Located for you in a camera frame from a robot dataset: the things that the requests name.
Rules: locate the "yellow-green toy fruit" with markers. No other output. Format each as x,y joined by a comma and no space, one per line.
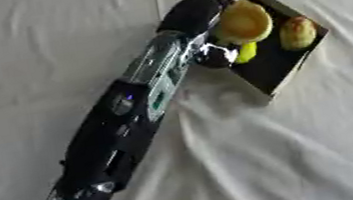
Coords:
246,53

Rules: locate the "cardboard box with black inside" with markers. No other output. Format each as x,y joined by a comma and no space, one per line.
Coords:
274,62

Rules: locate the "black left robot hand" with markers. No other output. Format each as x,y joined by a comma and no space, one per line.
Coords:
193,13

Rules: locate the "oval orange toy bread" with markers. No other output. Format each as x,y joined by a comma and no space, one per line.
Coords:
297,33

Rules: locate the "round yellow-orange toy bread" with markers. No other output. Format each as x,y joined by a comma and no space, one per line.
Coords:
243,22

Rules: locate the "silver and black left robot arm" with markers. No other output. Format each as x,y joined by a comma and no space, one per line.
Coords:
114,128

